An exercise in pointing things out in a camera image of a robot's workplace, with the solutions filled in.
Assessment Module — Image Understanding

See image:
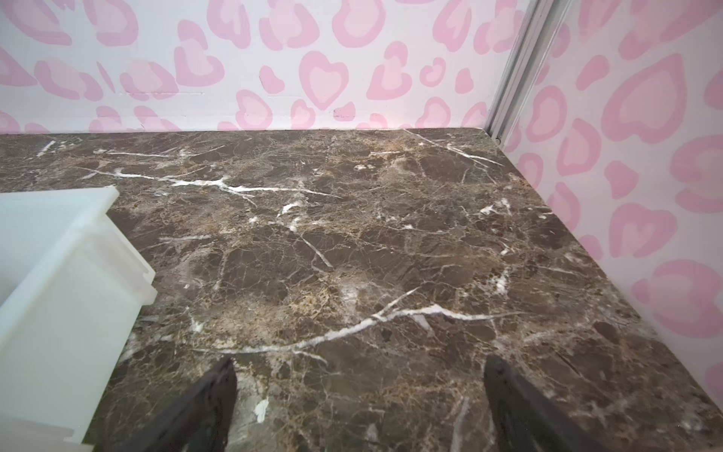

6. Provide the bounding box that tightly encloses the white three-compartment plastic bin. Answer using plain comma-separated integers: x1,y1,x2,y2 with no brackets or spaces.
1,186,157,451

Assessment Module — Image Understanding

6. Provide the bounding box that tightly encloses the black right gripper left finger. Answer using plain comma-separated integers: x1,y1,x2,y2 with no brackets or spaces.
118,357,237,451

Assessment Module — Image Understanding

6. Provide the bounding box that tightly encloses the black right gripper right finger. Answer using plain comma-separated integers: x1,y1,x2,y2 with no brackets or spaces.
484,354,607,452

